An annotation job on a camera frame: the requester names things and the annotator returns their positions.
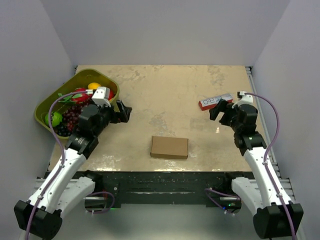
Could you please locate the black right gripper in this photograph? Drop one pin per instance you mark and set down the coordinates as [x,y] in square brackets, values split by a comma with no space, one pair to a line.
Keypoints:
[222,105]

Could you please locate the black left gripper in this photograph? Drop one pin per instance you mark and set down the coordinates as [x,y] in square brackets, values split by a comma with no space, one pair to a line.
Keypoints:
[124,117]

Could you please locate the brown cardboard paper box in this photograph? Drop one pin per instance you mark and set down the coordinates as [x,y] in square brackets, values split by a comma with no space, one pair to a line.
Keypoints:
[171,148]

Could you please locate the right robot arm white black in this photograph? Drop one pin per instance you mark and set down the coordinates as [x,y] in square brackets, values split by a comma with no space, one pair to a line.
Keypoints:
[274,213]

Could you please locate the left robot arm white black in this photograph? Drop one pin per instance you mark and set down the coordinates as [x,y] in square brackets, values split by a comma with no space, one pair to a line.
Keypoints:
[43,213]

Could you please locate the red silver toothpaste box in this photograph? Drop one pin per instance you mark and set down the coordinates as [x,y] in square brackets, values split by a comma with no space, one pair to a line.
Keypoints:
[211,102]

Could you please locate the red apple toy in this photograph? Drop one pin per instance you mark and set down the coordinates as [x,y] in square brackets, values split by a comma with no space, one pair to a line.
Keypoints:
[110,95]

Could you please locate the yellow lemon toy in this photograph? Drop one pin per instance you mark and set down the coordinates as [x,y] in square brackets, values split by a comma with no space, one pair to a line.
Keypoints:
[93,86]

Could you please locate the pink dragon fruit toy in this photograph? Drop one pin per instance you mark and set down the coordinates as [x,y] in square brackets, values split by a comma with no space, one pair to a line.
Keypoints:
[81,95]

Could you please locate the purple grape bunch toy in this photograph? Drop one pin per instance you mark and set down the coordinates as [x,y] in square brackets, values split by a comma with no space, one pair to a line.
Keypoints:
[70,117]

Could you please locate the olive green plastic bin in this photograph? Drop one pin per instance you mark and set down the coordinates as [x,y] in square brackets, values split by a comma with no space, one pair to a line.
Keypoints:
[50,105]

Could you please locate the dark blue grape bunch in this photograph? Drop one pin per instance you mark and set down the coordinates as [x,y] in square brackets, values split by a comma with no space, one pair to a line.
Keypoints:
[62,130]

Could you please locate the green striped melon toy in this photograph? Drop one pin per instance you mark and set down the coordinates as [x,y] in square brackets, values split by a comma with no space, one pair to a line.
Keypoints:
[56,119]

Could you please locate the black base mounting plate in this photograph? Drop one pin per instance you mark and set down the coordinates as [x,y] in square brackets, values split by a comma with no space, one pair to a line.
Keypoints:
[163,188]

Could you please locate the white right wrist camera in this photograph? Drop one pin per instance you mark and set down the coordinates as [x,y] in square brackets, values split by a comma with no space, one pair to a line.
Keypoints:
[244,98]

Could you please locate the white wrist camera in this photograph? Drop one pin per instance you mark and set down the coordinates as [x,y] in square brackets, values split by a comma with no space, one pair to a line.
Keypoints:
[244,98]
[101,96]

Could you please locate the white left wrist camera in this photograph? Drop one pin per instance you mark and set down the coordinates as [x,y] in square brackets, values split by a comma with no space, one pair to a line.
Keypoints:
[101,96]

